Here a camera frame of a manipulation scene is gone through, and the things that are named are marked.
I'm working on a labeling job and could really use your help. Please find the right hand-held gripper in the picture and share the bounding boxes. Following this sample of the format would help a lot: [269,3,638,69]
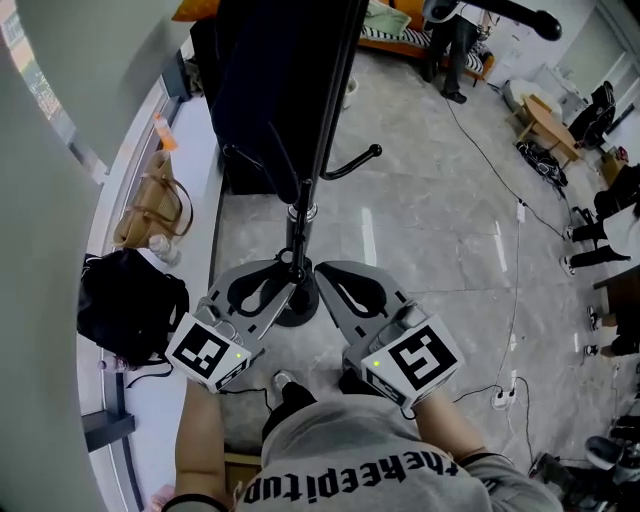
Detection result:
[314,260,464,411]

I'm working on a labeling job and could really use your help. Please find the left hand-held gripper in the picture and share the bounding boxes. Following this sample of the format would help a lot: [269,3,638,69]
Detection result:
[164,259,296,394]

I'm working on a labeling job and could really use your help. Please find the black coat rack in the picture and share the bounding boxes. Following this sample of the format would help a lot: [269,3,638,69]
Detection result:
[222,0,564,329]

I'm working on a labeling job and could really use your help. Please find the person's left forearm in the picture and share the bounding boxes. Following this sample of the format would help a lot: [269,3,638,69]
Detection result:
[172,382,231,506]

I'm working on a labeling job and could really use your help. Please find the person's right forearm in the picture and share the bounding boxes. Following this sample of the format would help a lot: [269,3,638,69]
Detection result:
[412,394,489,464]

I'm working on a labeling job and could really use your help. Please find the person's right leg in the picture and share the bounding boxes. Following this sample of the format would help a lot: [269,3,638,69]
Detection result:
[337,368,381,399]

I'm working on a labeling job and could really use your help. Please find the person's leg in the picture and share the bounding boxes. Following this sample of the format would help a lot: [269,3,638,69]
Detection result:
[260,382,319,444]
[337,368,381,399]

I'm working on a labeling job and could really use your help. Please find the clear plastic bottle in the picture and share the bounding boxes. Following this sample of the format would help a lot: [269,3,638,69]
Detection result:
[148,233,181,266]

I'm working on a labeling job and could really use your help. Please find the person's left leg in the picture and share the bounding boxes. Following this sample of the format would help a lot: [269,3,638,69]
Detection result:
[260,382,319,444]

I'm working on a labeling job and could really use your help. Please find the black backpack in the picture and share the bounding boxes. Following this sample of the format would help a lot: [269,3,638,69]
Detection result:
[77,249,191,371]

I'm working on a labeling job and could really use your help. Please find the person's grey printed shirt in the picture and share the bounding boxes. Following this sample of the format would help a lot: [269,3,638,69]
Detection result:
[239,394,561,512]

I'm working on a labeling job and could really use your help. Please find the beige tote bag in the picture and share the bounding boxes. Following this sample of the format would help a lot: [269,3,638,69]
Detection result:
[112,149,195,250]

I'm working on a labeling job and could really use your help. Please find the white window ledge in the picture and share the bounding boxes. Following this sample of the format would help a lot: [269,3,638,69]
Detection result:
[74,94,226,512]

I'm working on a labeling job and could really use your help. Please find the small pink capped bottle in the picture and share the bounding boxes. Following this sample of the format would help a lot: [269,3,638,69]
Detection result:
[97,355,132,374]

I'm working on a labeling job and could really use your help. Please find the wooden chair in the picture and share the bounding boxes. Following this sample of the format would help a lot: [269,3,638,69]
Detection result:
[223,449,264,469]

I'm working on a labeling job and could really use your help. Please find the white power strip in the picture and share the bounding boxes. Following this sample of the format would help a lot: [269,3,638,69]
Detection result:
[492,384,519,409]

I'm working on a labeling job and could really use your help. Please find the orange bottle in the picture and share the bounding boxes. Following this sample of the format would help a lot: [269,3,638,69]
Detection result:
[152,112,180,153]

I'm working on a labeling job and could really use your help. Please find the dark navy garment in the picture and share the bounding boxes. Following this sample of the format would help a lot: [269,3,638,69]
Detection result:
[209,0,341,196]

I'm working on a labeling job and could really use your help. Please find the black patterned bag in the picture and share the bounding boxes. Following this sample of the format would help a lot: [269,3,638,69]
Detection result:
[514,140,569,187]

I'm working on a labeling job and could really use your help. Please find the black hanging garment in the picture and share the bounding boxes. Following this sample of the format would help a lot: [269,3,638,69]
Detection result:
[189,0,371,197]

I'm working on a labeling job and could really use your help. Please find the orange sofa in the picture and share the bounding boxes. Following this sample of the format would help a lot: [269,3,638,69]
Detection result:
[357,0,496,84]

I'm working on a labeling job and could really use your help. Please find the small wooden table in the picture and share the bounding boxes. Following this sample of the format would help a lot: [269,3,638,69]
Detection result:
[509,93,584,169]

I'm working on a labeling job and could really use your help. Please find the white fluffy cushion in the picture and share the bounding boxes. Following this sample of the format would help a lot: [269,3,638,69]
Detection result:
[502,77,556,114]

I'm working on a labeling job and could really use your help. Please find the dark wooden table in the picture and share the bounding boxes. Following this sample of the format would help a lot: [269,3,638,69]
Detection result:
[592,264,640,321]

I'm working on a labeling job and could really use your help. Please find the striped blanket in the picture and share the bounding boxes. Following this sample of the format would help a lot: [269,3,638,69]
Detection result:
[359,27,494,74]

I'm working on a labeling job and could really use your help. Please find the green cloth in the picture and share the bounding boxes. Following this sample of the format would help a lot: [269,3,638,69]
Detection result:
[362,2,412,36]

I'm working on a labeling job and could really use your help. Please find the brown cardboard box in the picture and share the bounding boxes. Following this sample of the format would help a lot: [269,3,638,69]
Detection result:
[598,145,632,187]

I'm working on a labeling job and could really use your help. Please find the orange cushion on cabinet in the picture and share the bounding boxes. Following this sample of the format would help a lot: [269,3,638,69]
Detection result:
[172,0,221,24]

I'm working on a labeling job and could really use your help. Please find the white low cabinet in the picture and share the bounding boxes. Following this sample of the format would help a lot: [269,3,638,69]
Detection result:
[534,62,601,116]

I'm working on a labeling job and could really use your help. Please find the black equipment pile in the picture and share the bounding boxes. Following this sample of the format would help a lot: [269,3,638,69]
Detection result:
[529,414,640,512]

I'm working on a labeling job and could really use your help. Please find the black chair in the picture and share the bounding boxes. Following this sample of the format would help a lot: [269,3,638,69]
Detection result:
[569,79,617,149]

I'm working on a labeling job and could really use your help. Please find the grey and black round device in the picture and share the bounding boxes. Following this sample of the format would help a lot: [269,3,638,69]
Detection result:
[422,0,464,24]

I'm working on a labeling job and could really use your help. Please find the window pane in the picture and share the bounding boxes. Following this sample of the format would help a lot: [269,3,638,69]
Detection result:
[0,9,76,146]

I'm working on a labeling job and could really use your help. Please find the black floor cable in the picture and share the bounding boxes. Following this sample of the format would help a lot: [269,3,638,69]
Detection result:
[443,98,567,237]

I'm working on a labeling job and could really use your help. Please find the black window frame bar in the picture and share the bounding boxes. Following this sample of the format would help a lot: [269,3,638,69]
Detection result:
[82,372,137,454]

